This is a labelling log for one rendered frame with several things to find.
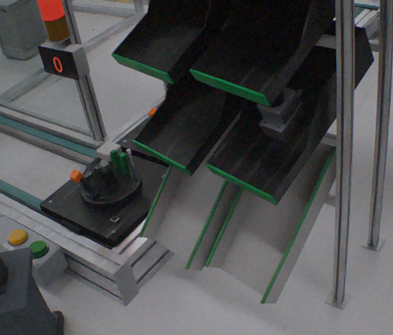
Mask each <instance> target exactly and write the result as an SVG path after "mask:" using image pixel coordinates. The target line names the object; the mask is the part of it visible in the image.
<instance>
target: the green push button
mask: <svg viewBox="0 0 393 335"><path fill-rule="evenodd" d="M29 247H30V248H31V250H32V252H33V255H34V257H39V256H42V255H43V254H44V253H45V252H46V251H47V245H46V243H45V242H44V241H40V240H37V241H34V242H32V243H31V244H30V245H29Z"/></svg>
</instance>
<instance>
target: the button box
mask: <svg viewBox="0 0 393 335"><path fill-rule="evenodd" d="M16 229H21V230H24V231H25V232H26V234H27V238H26V239H25V241H23V242H22V243H21V244H18V245H12V244H11V243H10V241H9V239H8V236H9V234H10V233H11V232H12V231H13V230H16ZM37 240H40V241H44V242H45V243H46V245H47V251H46V252H45V253H44V254H43V255H42V256H39V257H33V269H32V276H33V278H34V279H35V280H37V281H38V282H40V283H42V284H43V285H44V286H48V285H49V284H50V283H51V282H52V281H53V280H54V279H55V278H56V277H58V275H59V274H60V273H61V272H62V271H63V270H64V269H65V268H67V267H68V262H67V260H66V257H65V255H64V252H63V250H62V247H60V246H59V245H57V244H55V243H53V242H51V241H49V240H47V239H45V238H43V236H41V235H39V234H37V233H35V232H33V231H31V230H29V229H27V228H26V227H24V226H23V225H22V224H20V223H18V222H16V221H14V220H13V219H11V218H9V217H7V216H4V215H1V216H0V253H1V252H4V251H13V250H16V249H20V248H25V247H29V245H30V244H31V243H32V242H34V241H37Z"/></svg>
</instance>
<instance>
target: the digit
mask: <svg viewBox="0 0 393 335"><path fill-rule="evenodd" d="M48 54H49V56H50V60H51V64H52V68H53V71H54V73H57V74H60V75H65V76H67V74H66V70H65V68H64V63H63V61H62V60H63V59H62V56H61V53H58V52H53V51H49V50H48Z"/></svg>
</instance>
